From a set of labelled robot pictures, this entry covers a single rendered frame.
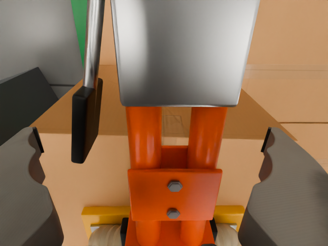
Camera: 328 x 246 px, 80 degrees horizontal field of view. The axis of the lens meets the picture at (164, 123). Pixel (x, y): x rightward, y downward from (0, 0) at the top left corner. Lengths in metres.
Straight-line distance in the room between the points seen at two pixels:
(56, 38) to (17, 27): 0.20
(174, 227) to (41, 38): 1.25
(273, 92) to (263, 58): 0.13
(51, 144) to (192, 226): 0.23
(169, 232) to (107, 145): 0.15
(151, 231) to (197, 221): 0.04
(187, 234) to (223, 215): 0.21
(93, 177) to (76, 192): 0.05
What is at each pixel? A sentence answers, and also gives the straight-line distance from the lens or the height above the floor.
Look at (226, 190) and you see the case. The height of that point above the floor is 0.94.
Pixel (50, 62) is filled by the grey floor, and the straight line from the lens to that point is 1.36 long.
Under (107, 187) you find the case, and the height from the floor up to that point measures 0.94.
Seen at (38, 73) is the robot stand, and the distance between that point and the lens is 1.37.
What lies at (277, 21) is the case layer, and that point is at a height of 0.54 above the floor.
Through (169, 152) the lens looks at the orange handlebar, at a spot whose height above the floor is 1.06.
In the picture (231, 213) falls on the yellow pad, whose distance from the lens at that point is 0.40.
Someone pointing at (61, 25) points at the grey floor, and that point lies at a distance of 1.29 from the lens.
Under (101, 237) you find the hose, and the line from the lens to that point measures 0.34.
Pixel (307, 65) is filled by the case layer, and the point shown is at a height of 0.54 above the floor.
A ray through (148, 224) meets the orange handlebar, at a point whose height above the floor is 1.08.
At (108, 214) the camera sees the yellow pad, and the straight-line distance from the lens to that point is 0.39.
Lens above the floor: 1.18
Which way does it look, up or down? 60 degrees down
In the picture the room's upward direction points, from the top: 177 degrees clockwise
